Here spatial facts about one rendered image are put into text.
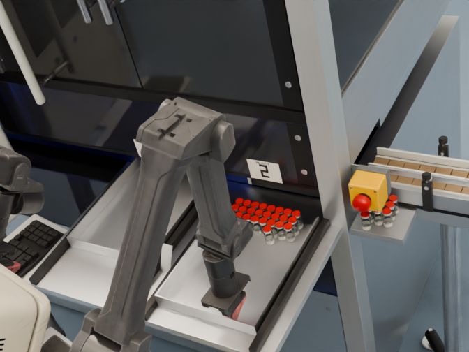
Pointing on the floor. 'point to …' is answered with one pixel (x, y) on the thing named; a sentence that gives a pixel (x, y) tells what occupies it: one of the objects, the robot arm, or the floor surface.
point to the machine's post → (331, 160)
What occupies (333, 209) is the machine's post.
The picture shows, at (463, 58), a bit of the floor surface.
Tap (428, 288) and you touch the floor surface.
